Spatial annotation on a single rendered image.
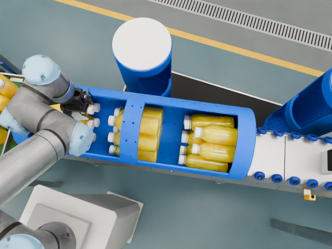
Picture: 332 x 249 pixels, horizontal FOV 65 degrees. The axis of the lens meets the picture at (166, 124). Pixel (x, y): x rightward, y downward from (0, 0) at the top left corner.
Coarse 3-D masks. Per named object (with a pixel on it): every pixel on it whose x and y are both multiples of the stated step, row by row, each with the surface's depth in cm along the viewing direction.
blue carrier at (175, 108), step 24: (96, 96) 97; (120, 96) 97; (144, 96) 99; (168, 120) 117; (240, 120) 92; (96, 144) 116; (120, 144) 92; (168, 144) 117; (240, 144) 89; (168, 168) 99; (192, 168) 97; (240, 168) 92
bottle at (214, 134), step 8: (208, 128) 97; (216, 128) 96; (224, 128) 97; (232, 128) 98; (200, 136) 98; (208, 136) 96; (216, 136) 96; (224, 136) 96; (232, 136) 96; (224, 144) 98; (232, 144) 97
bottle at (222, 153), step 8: (208, 144) 99; (216, 144) 99; (200, 152) 99; (208, 152) 98; (216, 152) 98; (224, 152) 97; (232, 152) 97; (216, 160) 99; (224, 160) 98; (232, 160) 98
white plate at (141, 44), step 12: (132, 24) 124; (144, 24) 124; (156, 24) 124; (120, 36) 123; (132, 36) 123; (144, 36) 123; (156, 36) 123; (168, 36) 122; (120, 48) 121; (132, 48) 121; (144, 48) 121; (156, 48) 121; (168, 48) 121; (120, 60) 119; (132, 60) 119; (144, 60) 119; (156, 60) 119
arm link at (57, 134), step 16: (48, 112) 60; (48, 128) 56; (64, 128) 58; (80, 128) 59; (32, 144) 52; (48, 144) 53; (64, 144) 56; (80, 144) 58; (0, 160) 47; (16, 160) 48; (32, 160) 50; (48, 160) 53; (0, 176) 45; (16, 176) 47; (32, 176) 50; (0, 192) 44; (16, 192) 47
